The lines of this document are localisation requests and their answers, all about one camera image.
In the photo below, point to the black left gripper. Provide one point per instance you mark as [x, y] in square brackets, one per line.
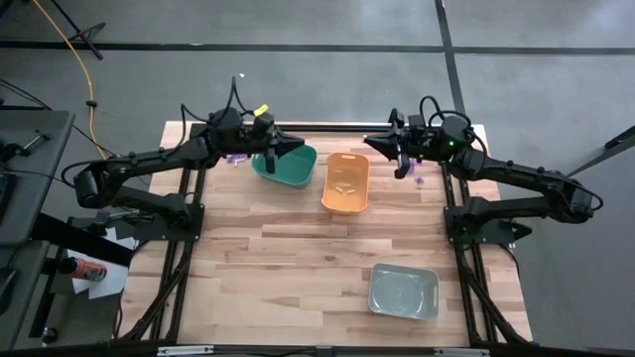
[270, 163]

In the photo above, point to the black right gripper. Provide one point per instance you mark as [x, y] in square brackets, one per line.
[431, 146]

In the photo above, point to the purple plastic decoration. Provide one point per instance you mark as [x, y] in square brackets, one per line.
[232, 159]
[419, 181]
[243, 160]
[415, 168]

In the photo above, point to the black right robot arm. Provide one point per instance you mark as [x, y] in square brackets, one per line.
[521, 173]

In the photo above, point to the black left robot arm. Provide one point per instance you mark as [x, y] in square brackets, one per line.
[149, 158]

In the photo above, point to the teal plastic bin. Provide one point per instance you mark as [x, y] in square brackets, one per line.
[297, 171]

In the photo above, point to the yellow tape tag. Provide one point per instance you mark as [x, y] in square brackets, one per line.
[261, 110]

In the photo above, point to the orange plastic bin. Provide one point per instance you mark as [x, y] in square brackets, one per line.
[347, 203]

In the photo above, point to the white plastic bin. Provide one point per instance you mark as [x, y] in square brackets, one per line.
[402, 292]

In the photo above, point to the white paper sheets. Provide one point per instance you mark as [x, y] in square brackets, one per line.
[109, 282]

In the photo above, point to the black tripod stand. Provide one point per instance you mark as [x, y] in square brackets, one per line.
[83, 37]

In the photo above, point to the black floor stand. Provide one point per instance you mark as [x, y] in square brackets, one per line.
[620, 141]

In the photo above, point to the orange spray can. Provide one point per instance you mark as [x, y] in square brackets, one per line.
[89, 270]

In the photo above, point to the grey desk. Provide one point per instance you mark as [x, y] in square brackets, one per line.
[30, 198]

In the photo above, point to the black desk gadget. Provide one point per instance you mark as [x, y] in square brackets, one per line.
[15, 149]

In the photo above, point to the black caster wheel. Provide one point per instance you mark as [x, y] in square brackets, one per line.
[49, 336]

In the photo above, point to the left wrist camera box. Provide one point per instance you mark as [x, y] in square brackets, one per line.
[263, 126]

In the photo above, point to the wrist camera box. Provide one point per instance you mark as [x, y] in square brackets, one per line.
[263, 126]
[418, 125]

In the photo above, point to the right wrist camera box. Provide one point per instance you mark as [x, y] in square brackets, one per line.
[418, 125]

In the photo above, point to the silver aluminium bracket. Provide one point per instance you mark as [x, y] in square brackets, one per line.
[461, 352]
[186, 351]

